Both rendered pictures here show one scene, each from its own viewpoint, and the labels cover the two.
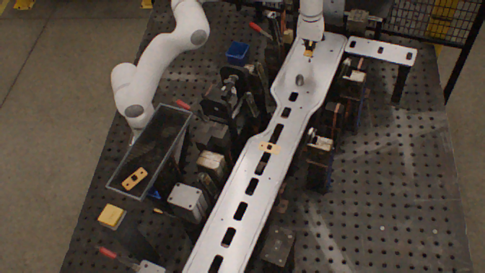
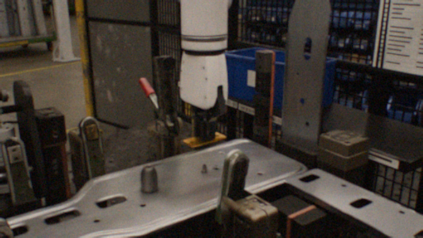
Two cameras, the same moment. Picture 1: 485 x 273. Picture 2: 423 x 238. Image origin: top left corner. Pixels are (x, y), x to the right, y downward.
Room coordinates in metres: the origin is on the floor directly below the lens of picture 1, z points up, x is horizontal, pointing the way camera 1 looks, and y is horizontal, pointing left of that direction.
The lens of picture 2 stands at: (0.52, -0.65, 1.38)
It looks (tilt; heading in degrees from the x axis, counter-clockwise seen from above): 18 degrees down; 22
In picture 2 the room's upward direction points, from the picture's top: straight up
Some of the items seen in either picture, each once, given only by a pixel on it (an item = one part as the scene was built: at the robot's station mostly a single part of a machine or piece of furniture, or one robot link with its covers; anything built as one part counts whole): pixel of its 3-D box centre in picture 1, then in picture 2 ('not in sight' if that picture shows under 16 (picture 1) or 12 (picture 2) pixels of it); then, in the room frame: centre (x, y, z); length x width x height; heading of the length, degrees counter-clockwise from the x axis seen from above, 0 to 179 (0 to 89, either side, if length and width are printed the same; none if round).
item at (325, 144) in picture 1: (318, 165); not in sight; (0.82, -0.27, 0.87); 0.12 x 0.09 x 0.35; 58
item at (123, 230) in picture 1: (134, 241); not in sight; (0.63, 0.46, 0.92); 0.08 x 0.08 x 0.44; 58
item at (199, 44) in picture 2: (310, 11); (203, 41); (1.26, -0.34, 1.27); 0.09 x 0.08 x 0.03; 58
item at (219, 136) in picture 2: (309, 48); (204, 136); (1.26, -0.34, 1.08); 0.08 x 0.04 x 0.01; 148
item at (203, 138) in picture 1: (211, 165); not in sight; (0.90, 0.14, 0.90); 0.05 x 0.05 x 0.40; 58
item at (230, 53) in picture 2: not in sight; (276, 77); (1.76, -0.36, 1.09); 0.30 x 0.17 x 0.13; 66
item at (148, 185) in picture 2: (299, 79); (149, 181); (1.15, -0.27, 1.02); 0.03 x 0.03 x 0.07
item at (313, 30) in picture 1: (310, 24); (204, 75); (1.26, -0.34, 1.20); 0.10 x 0.07 x 0.11; 58
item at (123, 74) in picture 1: (132, 94); not in sight; (1.17, 0.40, 1.10); 0.19 x 0.12 x 0.24; 10
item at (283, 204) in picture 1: (265, 185); not in sight; (0.80, -0.05, 0.84); 0.17 x 0.06 x 0.29; 58
